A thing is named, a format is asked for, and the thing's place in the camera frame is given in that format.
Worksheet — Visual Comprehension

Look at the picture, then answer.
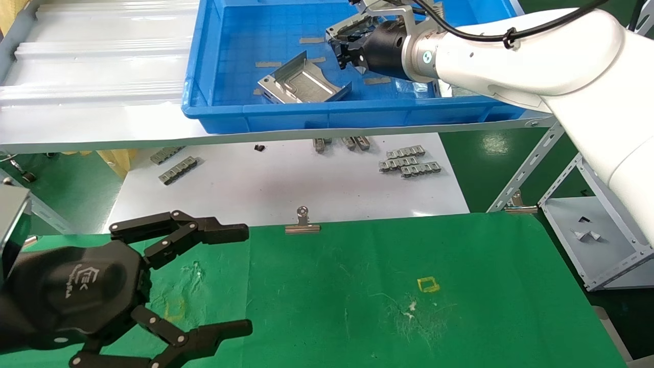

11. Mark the grey metal beam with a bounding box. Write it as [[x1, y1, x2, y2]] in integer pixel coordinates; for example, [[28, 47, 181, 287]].
[[0, 176, 77, 235]]

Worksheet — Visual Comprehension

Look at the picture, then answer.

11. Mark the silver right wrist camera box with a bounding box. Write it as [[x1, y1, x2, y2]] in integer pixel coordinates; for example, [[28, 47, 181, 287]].
[[353, 0, 445, 31]]

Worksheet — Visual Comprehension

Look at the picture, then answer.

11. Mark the silver binder clip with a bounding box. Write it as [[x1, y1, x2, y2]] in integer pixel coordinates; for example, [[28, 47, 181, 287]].
[[503, 190, 539, 214], [285, 206, 321, 234]]

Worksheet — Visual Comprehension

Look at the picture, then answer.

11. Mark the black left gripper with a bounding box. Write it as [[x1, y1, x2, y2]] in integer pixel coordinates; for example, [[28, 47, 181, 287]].
[[0, 240, 253, 368]]

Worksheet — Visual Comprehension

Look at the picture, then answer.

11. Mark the tan cardboard sheet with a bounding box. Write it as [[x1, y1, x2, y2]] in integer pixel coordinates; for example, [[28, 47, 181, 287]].
[[0, 0, 30, 35]]

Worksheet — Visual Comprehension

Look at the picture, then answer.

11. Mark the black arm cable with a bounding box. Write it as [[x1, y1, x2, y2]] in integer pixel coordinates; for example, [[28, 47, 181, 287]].
[[411, 0, 611, 49]]

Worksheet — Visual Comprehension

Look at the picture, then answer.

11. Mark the slotted angle steel strut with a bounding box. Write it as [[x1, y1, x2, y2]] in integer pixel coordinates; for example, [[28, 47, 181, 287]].
[[488, 122, 566, 213], [539, 152, 584, 206]]

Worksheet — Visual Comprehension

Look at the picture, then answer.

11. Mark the green table mat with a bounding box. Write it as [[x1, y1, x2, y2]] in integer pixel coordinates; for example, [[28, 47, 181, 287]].
[[0, 212, 630, 368]]

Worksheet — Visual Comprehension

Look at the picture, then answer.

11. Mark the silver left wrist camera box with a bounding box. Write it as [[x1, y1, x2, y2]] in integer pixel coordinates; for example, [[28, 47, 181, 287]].
[[0, 187, 32, 279]]

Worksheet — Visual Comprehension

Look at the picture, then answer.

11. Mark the black caster wheel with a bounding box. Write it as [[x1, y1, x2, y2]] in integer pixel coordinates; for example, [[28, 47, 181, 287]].
[[10, 159, 37, 183]]

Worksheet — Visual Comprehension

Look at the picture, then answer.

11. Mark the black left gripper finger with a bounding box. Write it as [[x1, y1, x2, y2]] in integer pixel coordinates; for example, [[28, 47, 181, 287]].
[[109, 210, 250, 270]]

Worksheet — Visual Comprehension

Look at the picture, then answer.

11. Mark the blue plastic tray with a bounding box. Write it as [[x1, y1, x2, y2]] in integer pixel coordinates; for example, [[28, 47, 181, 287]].
[[182, 0, 537, 134]]

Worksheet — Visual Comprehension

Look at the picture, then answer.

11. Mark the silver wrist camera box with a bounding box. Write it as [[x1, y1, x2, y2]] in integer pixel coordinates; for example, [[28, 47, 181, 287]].
[[353, 0, 445, 31], [0, 187, 32, 279]]

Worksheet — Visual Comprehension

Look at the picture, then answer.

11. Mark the stamped sheet metal bracket part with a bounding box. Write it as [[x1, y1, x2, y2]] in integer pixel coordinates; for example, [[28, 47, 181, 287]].
[[258, 50, 353, 104], [326, 14, 381, 41], [433, 81, 478, 98]]

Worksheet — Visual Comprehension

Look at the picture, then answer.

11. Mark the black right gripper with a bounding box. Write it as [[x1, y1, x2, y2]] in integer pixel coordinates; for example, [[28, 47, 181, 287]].
[[330, 20, 410, 80]]

